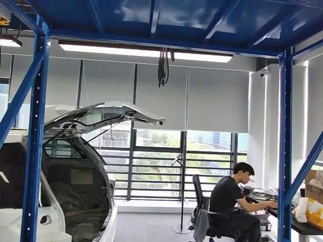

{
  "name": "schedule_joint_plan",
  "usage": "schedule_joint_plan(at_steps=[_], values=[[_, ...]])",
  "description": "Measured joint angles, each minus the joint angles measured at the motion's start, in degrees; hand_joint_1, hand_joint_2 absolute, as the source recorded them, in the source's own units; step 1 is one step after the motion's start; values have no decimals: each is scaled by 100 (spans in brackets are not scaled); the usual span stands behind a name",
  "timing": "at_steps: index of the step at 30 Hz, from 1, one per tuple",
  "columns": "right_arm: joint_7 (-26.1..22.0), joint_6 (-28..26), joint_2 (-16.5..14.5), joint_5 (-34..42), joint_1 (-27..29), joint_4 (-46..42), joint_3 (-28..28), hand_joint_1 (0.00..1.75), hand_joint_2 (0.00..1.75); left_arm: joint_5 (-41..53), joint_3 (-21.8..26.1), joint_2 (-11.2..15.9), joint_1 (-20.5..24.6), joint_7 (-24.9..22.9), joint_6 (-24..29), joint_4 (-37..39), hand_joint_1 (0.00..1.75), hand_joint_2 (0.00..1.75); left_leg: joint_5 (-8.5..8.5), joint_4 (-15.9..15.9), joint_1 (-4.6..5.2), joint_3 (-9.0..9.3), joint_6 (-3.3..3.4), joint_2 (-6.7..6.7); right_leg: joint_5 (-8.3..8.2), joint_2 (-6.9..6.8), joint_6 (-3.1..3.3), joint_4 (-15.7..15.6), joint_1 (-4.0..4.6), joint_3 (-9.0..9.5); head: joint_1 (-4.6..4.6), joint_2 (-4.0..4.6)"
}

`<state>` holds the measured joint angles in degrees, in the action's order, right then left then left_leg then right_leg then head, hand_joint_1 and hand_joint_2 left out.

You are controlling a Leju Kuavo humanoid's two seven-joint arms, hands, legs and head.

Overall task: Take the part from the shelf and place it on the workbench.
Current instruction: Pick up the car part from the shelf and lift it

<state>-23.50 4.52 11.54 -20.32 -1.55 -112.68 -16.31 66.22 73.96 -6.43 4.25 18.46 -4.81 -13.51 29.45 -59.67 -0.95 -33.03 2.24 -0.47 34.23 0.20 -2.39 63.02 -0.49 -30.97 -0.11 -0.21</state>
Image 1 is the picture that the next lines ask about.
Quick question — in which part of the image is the black desk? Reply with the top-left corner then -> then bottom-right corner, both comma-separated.
241,187 -> 323,242

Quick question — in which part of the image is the white car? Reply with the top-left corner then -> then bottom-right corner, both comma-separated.
0,101 -> 166,242

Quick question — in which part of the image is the blue steel shelf rack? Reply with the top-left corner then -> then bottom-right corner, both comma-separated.
0,0 -> 323,242

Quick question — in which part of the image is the hanging black cable bundle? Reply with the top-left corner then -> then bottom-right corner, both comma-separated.
157,47 -> 170,88

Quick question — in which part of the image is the desk clutter pile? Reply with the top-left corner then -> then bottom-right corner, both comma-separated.
248,187 -> 278,202

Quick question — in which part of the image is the white yellow plastic bag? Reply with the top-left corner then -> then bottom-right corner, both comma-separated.
293,197 -> 323,232

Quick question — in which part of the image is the long white ceiling light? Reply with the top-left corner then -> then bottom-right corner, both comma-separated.
58,40 -> 233,64

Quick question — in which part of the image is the grey roller blind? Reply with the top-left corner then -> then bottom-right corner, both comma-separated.
187,68 -> 250,134
134,63 -> 188,132
82,60 -> 134,107
306,50 -> 323,158
45,56 -> 81,107

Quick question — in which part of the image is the brown cardboard box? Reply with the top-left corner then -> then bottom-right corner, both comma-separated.
304,169 -> 323,205

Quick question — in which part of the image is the grey jacket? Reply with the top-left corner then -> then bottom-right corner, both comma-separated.
193,207 -> 211,242

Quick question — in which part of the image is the person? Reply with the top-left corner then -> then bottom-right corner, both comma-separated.
209,162 -> 278,242

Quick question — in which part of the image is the black window railing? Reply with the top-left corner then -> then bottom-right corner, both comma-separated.
83,129 -> 249,202

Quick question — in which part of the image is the black floor stand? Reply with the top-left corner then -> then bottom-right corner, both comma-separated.
171,154 -> 191,235

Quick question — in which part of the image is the black office chair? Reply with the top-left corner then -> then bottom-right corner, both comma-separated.
188,174 -> 238,242

